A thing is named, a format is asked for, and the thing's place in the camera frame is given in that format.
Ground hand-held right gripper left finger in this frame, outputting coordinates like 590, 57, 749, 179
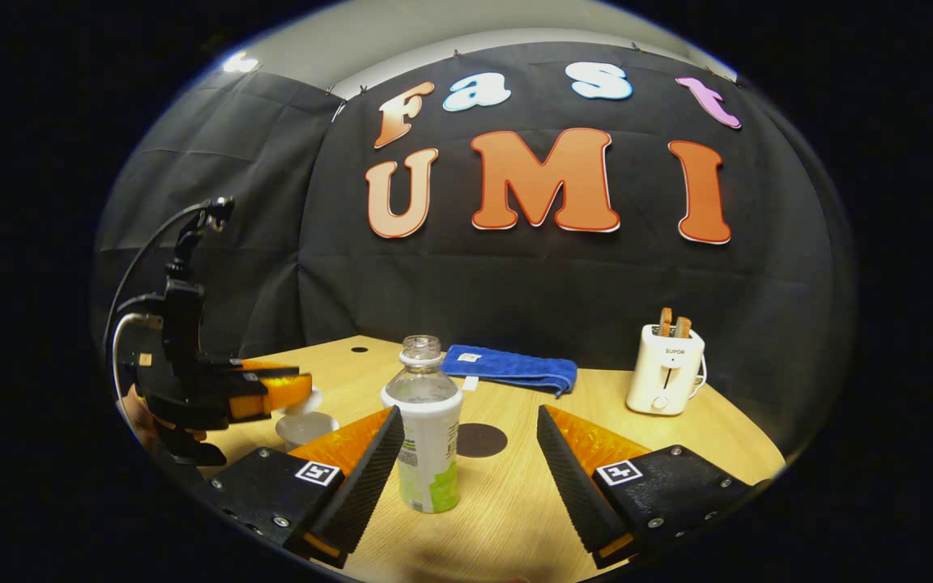
191, 405, 407, 569

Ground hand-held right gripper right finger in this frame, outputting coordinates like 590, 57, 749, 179
536, 403, 771, 569

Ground white teacup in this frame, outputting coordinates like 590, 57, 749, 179
275, 411, 340, 451

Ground clear water bottle green label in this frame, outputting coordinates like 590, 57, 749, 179
381, 334, 465, 514

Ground dark round coaster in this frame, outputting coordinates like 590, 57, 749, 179
457, 423, 509, 459

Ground blue towel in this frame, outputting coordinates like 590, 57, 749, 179
441, 345, 578, 398

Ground white toaster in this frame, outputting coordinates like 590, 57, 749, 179
626, 324, 706, 416

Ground black backdrop cloth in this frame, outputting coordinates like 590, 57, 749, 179
94, 40, 856, 454

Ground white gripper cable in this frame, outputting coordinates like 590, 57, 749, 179
112, 312, 164, 398

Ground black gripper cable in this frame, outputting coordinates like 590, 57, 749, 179
104, 201, 210, 349

